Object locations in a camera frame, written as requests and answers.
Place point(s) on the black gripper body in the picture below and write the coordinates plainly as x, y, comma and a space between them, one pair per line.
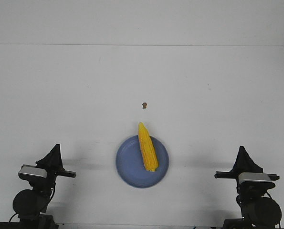
44, 184
249, 186

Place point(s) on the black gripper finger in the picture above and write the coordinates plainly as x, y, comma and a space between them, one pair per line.
237, 164
248, 165
50, 160
59, 158

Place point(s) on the blue round plate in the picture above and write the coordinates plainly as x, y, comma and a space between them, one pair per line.
130, 166

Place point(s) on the yellow corn cob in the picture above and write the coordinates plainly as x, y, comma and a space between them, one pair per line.
148, 152

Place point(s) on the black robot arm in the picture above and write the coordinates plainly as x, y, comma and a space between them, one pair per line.
30, 205
258, 209

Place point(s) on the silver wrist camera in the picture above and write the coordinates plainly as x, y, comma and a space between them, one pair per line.
27, 170
254, 177

